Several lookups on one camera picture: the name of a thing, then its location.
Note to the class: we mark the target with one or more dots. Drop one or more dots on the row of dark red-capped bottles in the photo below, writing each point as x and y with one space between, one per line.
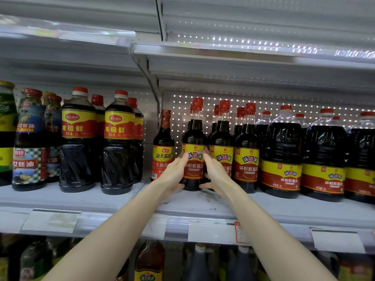
281 172

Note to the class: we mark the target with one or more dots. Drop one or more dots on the large amber cooking wine jug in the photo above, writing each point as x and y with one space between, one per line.
149 263

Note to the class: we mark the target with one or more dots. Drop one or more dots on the white metal store shelving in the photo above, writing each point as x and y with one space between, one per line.
35 199

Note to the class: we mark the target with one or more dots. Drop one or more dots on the person's right forearm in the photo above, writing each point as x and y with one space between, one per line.
281 245

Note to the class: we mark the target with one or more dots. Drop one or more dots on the rice vinegar jug green label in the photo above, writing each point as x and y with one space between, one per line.
243 267

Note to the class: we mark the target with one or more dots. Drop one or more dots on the person's right hand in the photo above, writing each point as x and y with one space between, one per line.
221 183

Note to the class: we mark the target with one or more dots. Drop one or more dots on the person's left hand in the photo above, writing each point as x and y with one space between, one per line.
170 181

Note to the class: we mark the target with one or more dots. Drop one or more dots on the person's left forearm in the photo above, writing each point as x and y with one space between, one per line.
105 245

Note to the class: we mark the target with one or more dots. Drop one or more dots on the green-label oyster sauce bottle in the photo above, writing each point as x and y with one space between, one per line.
6 131

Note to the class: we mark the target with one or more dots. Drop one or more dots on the red label dark sauce bottle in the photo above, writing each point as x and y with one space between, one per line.
98 105
138 143

